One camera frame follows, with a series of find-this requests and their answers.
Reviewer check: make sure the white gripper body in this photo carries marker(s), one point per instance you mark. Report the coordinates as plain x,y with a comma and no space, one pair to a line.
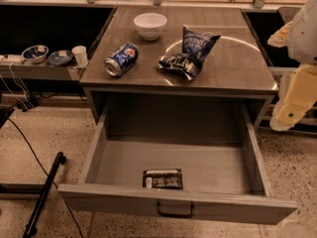
305,37

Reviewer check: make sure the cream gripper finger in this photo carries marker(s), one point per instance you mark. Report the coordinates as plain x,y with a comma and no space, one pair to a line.
285,116
280,38

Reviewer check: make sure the rxbar chocolate bar wrapper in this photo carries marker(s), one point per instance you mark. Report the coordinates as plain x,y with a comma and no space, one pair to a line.
164,179

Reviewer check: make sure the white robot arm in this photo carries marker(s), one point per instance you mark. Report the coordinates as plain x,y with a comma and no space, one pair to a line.
302,41

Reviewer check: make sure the grey open drawer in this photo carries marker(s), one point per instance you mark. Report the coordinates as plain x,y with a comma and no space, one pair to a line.
178,157

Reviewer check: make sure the grey wooden counter cabinet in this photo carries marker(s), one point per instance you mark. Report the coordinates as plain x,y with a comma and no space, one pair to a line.
235,66

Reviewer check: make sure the blue chip bag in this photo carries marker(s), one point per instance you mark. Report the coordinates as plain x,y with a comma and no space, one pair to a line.
194,50

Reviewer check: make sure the white ceramic bowl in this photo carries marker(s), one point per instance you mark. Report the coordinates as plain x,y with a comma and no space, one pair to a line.
150,26

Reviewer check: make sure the blue pepsi soda can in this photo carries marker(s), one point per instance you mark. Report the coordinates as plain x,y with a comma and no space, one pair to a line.
121,60

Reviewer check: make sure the white paper cup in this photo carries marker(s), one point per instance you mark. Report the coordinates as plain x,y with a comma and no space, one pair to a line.
80,55

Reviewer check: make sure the dark blue small plate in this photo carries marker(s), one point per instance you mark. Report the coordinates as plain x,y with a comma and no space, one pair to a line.
60,57

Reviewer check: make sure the blue white bowl left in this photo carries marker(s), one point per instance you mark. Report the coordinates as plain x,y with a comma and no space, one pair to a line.
35,54

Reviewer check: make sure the grey side shelf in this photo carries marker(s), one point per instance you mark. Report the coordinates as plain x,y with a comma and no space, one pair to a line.
41,72

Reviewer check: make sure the white power strip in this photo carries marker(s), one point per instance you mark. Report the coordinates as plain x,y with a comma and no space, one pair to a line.
11,59

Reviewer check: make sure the black pole on floor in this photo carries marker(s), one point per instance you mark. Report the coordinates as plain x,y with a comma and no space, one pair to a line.
31,228

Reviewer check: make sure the black drawer handle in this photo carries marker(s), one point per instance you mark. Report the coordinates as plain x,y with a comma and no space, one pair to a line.
175,211

